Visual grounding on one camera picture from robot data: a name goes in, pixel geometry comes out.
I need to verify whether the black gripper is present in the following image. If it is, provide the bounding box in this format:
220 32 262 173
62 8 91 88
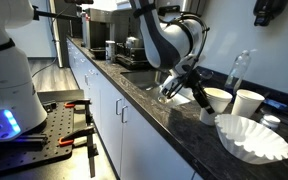
183 68 216 115

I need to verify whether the white paper cup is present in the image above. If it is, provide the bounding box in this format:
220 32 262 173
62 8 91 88
231 88 266 119
199 87 234 127

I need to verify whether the white coffee filter stack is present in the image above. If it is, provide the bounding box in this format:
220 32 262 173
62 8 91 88
214 113 288 165

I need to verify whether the dish soap bottle green liquid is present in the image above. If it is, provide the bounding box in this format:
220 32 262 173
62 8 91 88
224 49 252 96

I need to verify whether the stainless steel sink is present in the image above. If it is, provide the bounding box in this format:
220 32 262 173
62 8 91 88
120 68 193 105

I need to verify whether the small white pill bottle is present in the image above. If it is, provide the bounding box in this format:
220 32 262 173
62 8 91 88
259 113 282 132

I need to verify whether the blue plastic item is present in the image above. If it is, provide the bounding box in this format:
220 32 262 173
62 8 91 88
263 98 288 111

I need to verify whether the grey base cabinet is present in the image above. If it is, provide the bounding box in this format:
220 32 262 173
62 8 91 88
66 37 205 180

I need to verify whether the black dish rack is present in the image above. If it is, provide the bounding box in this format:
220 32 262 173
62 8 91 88
115 42 149 70

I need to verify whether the metal kettle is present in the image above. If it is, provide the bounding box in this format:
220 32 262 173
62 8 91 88
123 35 144 50

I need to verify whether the metal canister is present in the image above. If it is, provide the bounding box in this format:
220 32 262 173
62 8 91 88
104 40 117 63

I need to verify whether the grey countertop appliance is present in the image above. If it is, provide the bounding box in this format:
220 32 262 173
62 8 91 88
110 8 142 44

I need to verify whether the black plastic tray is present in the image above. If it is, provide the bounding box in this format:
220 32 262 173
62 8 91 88
89 47 107 60

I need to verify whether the black orange bar clamp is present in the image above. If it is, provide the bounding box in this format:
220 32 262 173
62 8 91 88
63 98 94 127
57 124 100 179

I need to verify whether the stainless steel coffee machine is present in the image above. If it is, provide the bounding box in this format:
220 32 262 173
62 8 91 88
81 7 118 51

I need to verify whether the black robot table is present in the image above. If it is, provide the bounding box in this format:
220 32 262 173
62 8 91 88
0 89 118 180

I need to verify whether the black perforated breadboard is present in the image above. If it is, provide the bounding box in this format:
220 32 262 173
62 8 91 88
0 99 76 168

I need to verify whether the black stereo camera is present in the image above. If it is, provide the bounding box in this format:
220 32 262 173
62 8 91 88
63 0 95 5

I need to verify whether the black camera cable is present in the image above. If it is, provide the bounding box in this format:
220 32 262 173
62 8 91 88
31 6 72 79

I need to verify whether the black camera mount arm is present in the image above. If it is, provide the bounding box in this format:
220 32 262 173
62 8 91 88
32 4 85 22

